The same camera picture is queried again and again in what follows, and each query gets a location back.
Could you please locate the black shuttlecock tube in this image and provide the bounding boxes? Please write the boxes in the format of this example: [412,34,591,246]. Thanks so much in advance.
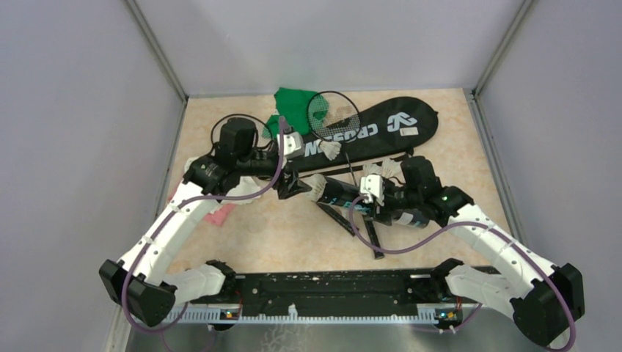
[316,176,430,228]

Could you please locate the shuttlecock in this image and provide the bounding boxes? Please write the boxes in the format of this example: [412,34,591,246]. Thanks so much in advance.
[303,174,327,202]
[318,140,342,161]
[381,158,401,178]
[362,163,383,176]

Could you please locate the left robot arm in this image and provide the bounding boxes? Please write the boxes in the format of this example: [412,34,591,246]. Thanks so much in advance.
[99,115,304,334]

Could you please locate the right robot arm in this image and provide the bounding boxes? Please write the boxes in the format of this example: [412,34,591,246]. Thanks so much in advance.
[359,156,585,351]

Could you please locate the left badminton racket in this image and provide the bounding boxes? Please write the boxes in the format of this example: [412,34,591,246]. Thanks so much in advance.
[210,113,361,238]

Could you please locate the badminton racket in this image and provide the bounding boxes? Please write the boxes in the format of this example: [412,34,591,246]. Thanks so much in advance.
[307,91,380,247]
[210,113,361,238]

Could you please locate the right badminton racket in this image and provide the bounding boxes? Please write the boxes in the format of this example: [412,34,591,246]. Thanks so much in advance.
[307,91,380,247]

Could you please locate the white towel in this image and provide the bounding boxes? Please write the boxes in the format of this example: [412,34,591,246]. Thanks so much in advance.
[180,155,261,204]

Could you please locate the green cloth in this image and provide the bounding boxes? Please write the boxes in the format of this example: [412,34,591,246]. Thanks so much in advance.
[262,87,329,138]

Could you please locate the pink cloth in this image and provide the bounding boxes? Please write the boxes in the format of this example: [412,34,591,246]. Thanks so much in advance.
[167,194,237,227]

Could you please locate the black racket bag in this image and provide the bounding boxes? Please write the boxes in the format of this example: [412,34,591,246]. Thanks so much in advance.
[288,96,439,173]

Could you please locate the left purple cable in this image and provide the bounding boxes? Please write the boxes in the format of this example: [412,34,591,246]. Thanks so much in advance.
[120,115,293,334]

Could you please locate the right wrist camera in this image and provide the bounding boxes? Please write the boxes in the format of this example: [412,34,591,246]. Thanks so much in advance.
[359,174,384,205]

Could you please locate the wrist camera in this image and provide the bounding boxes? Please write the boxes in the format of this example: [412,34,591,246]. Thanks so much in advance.
[277,132,305,159]
[359,174,384,205]

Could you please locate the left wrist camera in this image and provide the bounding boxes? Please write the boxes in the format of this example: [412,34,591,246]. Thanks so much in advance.
[277,132,305,159]

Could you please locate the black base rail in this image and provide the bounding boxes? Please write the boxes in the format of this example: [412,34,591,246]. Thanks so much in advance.
[194,261,491,326]

